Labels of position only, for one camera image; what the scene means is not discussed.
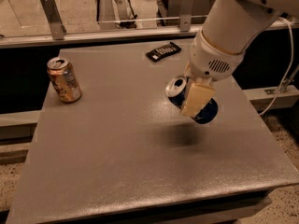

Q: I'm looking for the grey metal rail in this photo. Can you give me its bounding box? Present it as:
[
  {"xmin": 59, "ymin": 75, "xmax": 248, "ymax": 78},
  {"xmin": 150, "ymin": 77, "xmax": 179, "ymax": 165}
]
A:
[{"xmin": 0, "ymin": 17, "xmax": 299, "ymax": 49}]

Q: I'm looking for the white cable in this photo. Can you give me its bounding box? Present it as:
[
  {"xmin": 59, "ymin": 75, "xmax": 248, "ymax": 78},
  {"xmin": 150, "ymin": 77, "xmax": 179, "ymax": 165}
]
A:
[{"xmin": 258, "ymin": 16, "xmax": 295, "ymax": 118}]

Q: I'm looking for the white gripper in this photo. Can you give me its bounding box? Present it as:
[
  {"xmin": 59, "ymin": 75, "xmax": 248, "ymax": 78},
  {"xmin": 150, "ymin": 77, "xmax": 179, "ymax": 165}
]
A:
[{"xmin": 180, "ymin": 32, "xmax": 244, "ymax": 118}]

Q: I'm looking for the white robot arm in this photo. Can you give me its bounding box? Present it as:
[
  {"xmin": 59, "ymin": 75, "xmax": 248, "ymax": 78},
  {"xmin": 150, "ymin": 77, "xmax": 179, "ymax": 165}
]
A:
[{"xmin": 180, "ymin": 0, "xmax": 299, "ymax": 117}]

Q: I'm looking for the left grey metal bracket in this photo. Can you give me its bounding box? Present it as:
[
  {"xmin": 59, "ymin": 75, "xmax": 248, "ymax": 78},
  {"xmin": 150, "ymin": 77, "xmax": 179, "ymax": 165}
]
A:
[{"xmin": 40, "ymin": 0, "xmax": 66, "ymax": 40}]

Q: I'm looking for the orange soda can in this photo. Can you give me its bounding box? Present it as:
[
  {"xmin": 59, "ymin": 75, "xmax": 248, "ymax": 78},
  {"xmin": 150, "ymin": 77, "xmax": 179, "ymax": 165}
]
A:
[{"xmin": 47, "ymin": 57, "xmax": 82, "ymax": 103}]

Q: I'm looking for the right grey metal bracket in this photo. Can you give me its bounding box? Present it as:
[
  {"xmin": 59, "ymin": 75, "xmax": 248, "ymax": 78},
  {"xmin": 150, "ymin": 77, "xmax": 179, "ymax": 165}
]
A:
[{"xmin": 179, "ymin": 0, "xmax": 193, "ymax": 32}]

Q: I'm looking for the grey metal bracket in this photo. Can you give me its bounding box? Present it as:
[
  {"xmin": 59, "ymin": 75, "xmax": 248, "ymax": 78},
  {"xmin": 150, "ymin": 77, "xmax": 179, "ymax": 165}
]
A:
[
  {"xmin": 40, "ymin": 0, "xmax": 66, "ymax": 40},
  {"xmin": 179, "ymin": 0, "xmax": 193, "ymax": 32}
]

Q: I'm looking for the blue pepsi can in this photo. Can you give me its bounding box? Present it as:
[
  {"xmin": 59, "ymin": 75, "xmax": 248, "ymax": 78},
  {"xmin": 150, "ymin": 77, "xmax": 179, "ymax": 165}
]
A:
[{"xmin": 165, "ymin": 76, "xmax": 218, "ymax": 124}]

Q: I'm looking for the black snack wrapper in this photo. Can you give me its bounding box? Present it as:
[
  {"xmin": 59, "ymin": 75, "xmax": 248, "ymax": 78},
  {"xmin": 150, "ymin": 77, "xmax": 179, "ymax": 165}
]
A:
[{"xmin": 146, "ymin": 42, "xmax": 181, "ymax": 62}]

